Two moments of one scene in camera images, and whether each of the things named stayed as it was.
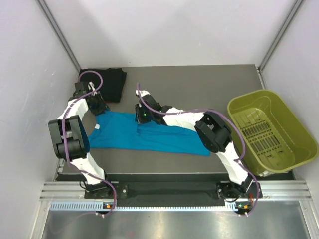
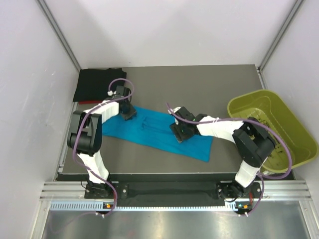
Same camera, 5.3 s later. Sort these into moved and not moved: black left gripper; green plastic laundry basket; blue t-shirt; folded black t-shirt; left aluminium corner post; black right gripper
Moved: blue t-shirt; black left gripper; black right gripper
Not moved: folded black t-shirt; green plastic laundry basket; left aluminium corner post
